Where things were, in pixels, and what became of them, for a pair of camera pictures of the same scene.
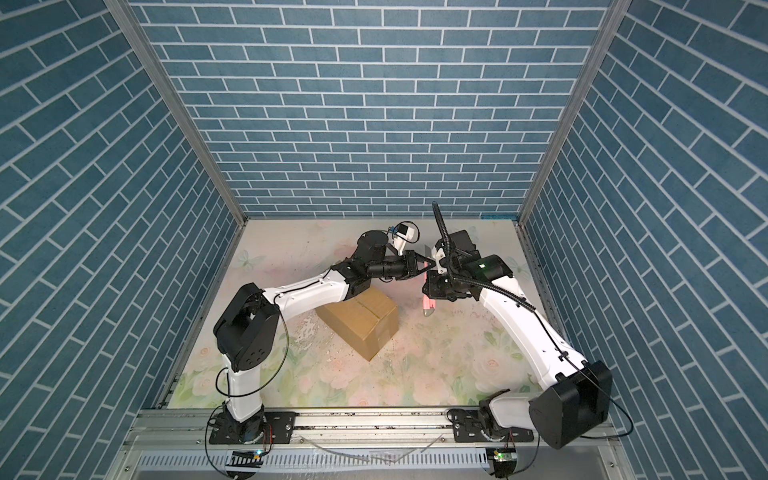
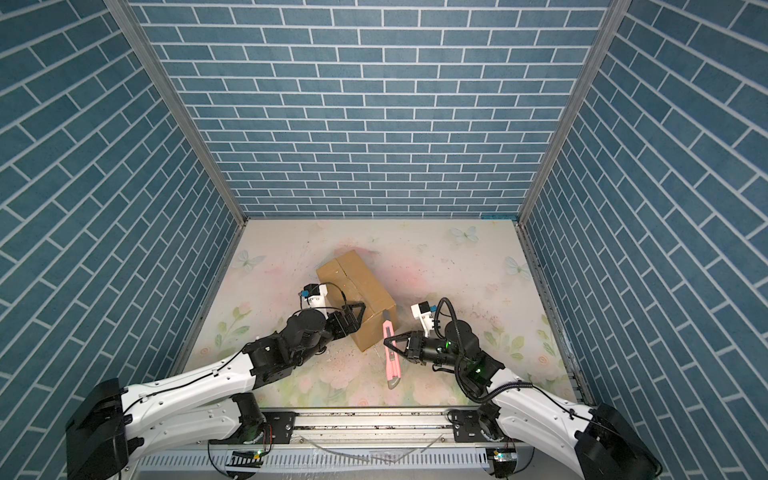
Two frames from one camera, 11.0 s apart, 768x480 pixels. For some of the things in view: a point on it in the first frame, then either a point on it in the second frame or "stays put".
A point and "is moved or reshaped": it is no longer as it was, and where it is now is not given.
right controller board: [504, 461] stays put
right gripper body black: [443, 284] → [430, 351]
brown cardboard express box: [366, 322] is moved or reshaped
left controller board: [246, 458] stays put
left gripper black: [408, 263] → [346, 313]
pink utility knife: [428, 304] → [392, 361]
